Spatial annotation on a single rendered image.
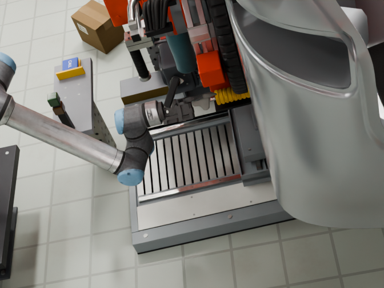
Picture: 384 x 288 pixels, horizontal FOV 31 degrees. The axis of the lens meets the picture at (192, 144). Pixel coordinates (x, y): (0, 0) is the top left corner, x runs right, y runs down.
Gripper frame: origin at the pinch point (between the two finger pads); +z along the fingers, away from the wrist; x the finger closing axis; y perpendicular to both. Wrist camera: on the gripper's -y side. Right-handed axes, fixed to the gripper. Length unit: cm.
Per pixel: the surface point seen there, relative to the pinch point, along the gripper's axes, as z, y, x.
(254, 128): 10.8, 18.6, -39.7
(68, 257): -79, 54, -36
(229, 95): 5.0, 2.6, -12.7
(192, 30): 0.2, -20.9, 26.9
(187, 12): 0.0, -26.9, 26.9
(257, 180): 7, 39, -34
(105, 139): -56, 9, -58
